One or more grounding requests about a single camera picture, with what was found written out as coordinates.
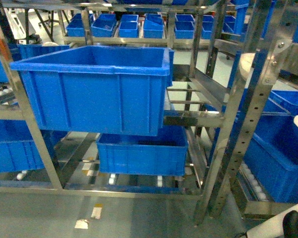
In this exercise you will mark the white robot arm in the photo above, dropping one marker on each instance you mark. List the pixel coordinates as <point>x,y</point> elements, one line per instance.
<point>271,228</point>

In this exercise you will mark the blue bin bottom layer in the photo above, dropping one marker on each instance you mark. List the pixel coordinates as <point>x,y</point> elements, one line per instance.
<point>162,155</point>

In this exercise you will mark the blue bin right rack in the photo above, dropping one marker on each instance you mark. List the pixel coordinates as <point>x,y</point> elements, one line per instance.
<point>272,155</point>

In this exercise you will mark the blue bin left bottom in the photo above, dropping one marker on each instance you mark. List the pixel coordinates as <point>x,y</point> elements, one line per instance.
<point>18,151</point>

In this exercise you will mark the stainless steel right rack post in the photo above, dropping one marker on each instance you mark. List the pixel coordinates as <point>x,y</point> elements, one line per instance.
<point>262,55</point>

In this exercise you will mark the stainless steel left shelf frame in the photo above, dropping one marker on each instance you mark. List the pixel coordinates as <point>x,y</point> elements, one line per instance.
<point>59,172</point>

